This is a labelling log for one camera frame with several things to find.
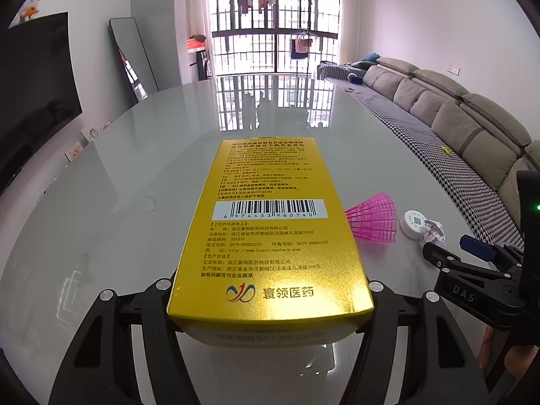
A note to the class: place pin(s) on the white wall socket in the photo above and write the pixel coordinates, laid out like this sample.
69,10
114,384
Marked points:
76,152

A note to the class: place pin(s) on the person's right hand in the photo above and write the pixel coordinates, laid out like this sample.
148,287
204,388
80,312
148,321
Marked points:
517,375

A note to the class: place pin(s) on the blue cylinder cushion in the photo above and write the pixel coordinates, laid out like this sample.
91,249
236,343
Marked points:
353,78

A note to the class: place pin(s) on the pale wall cards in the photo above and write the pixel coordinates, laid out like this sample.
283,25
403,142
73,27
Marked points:
90,130

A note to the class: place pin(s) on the white round container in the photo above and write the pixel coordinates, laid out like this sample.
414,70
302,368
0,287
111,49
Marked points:
413,221

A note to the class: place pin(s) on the white wall switch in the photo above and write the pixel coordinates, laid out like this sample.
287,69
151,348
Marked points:
453,68

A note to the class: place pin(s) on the leaning floor mirror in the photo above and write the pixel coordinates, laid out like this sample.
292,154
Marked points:
135,59

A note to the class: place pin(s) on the orange fish wall sticker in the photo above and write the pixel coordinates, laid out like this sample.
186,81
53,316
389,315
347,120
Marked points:
29,8

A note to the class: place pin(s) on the white appliance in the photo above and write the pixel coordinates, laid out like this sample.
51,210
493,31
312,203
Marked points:
200,65

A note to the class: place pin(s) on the grey fabric sofa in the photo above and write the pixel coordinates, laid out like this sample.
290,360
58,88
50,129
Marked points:
443,114

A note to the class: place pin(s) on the grey glass-top table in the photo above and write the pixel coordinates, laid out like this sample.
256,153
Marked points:
126,177

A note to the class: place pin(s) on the black window grille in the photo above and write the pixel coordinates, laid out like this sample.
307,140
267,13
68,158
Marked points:
274,38

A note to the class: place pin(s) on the yellow medicine box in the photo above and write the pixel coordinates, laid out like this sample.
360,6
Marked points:
261,236

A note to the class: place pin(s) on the blue cloth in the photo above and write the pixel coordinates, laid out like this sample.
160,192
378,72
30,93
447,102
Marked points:
371,57

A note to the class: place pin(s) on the standing clothes rack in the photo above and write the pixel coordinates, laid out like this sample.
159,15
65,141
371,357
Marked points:
304,33

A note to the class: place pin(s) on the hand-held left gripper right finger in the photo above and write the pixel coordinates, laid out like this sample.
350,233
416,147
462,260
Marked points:
377,293

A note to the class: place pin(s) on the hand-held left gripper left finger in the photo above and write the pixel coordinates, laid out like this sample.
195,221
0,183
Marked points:
162,291

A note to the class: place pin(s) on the orange cloth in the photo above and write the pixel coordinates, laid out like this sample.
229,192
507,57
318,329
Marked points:
196,42

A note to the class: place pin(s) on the black television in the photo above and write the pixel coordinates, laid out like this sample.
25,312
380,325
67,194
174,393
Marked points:
33,93

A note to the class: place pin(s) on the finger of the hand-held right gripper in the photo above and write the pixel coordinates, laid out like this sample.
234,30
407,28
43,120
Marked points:
443,257
476,245

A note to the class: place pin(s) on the pink plastic shuttlecock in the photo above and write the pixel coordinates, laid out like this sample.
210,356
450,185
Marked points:
373,219

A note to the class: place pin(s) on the white paper ball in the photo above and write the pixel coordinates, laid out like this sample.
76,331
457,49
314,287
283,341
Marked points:
434,234

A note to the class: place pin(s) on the garment on standing rack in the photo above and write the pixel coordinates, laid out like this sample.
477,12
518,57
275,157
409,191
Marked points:
300,46

